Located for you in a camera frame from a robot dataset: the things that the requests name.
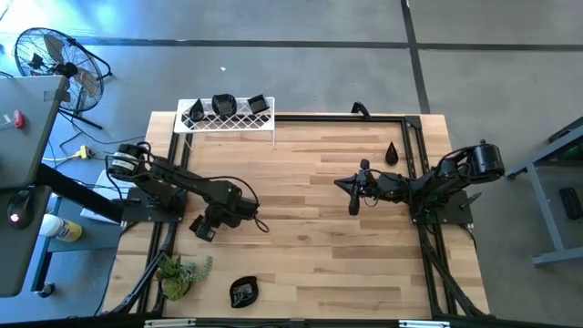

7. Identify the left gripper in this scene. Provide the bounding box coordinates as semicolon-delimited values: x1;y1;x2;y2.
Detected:
189;194;261;239

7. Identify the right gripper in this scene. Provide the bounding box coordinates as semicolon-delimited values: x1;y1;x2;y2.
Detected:
333;158;411;217

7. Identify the black square mini plate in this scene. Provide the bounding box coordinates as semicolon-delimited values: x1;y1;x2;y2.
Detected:
247;94;271;115
189;213;218;243

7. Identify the black leaf-shaped mini plate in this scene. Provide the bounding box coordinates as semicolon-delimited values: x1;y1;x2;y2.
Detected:
211;93;238;118
229;275;260;309

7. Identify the potted green succulent plant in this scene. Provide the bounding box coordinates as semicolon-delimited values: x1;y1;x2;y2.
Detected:
155;253;214;302

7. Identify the black diagonal beam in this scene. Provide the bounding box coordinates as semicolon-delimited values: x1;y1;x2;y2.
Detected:
35;162;125;224

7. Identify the white and yellow bottle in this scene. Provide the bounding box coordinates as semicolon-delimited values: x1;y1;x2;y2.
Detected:
38;213;84;242

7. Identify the black computer mouse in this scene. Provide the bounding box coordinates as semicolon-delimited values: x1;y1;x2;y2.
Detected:
6;189;36;231

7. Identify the dark desk top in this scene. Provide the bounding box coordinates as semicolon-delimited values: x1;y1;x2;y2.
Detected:
0;184;54;298

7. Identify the grey metal cart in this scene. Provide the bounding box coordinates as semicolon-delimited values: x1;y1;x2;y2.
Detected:
502;116;583;268

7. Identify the grey desk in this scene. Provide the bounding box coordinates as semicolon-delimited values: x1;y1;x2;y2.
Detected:
0;75;69;190

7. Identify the black floor fan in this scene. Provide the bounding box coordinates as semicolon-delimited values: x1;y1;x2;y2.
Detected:
13;26;113;131

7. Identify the black flat device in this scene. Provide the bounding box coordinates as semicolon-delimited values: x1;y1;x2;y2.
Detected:
558;186;583;220

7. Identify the white wire shelf rack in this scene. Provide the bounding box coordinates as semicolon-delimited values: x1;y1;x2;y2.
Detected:
174;96;277;146

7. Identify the white metal bracket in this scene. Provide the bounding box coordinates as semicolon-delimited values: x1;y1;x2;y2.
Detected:
398;319;452;328
144;318;197;328

